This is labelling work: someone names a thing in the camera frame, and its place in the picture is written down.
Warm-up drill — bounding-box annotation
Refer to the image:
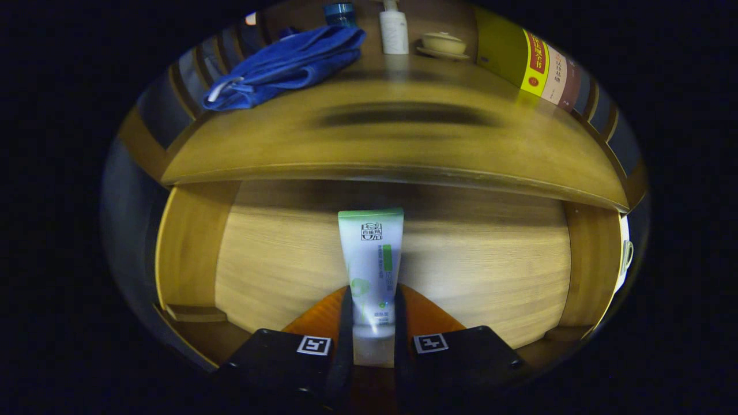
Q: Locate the brown book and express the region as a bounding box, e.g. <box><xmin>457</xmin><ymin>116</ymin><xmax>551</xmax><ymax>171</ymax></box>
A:
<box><xmin>558</xmin><ymin>56</ymin><xmax>583</xmax><ymax>113</ymax></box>

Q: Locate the wooden countertop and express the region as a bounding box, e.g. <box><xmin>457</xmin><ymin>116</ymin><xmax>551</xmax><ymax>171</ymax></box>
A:
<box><xmin>160</xmin><ymin>55</ymin><xmax>632</xmax><ymax>213</ymax></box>

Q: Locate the wooden drawer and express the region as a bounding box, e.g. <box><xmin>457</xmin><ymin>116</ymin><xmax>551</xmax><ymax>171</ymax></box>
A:
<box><xmin>153</xmin><ymin>179</ymin><xmax>629</xmax><ymax>369</ymax></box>

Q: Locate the teal cylinder bottle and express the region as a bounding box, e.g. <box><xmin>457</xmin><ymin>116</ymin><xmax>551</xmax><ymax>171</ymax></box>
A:
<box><xmin>323</xmin><ymin>2</ymin><xmax>358</xmax><ymax>28</ymax></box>

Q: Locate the wooden cabinet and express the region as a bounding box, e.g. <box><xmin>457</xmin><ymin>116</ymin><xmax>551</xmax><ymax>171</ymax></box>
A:
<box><xmin>115</xmin><ymin>0</ymin><xmax>649</xmax><ymax>220</ymax></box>

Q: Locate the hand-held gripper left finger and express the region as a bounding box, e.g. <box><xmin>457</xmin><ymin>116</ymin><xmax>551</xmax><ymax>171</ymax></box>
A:
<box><xmin>216</xmin><ymin>285</ymin><xmax>353</xmax><ymax>413</ymax></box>

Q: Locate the blue folded towel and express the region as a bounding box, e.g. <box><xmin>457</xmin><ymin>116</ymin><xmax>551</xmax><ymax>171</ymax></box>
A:
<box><xmin>202</xmin><ymin>25</ymin><xmax>367</xmax><ymax>111</ymax></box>

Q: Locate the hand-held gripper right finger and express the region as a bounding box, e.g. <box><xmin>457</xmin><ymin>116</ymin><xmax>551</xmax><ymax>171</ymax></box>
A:
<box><xmin>393</xmin><ymin>284</ymin><xmax>528</xmax><ymax>413</ymax></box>

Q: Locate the beige lidded teacup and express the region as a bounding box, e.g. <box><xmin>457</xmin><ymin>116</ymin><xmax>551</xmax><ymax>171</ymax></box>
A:
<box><xmin>416</xmin><ymin>32</ymin><xmax>470</xmax><ymax>62</ymax></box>

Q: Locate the orange and beige book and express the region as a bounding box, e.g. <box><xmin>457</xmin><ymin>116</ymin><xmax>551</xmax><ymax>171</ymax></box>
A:
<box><xmin>541</xmin><ymin>43</ymin><xmax>568</xmax><ymax>105</ymax></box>

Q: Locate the white pump bottle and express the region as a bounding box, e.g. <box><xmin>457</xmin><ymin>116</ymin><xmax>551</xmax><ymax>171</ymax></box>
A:
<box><xmin>378</xmin><ymin>0</ymin><xmax>410</xmax><ymax>56</ymax></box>

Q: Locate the white and green tube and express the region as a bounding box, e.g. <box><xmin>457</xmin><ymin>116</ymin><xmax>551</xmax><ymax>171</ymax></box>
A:
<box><xmin>337</xmin><ymin>208</ymin><xmax>405</xmax><ymax>368</ymax></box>

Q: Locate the yellow book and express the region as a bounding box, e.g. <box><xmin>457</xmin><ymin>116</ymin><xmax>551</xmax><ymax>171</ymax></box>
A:
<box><xmin>474</xmin><ymin>7</ymin><xmax>549</xmax><ymax>97</ymax></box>

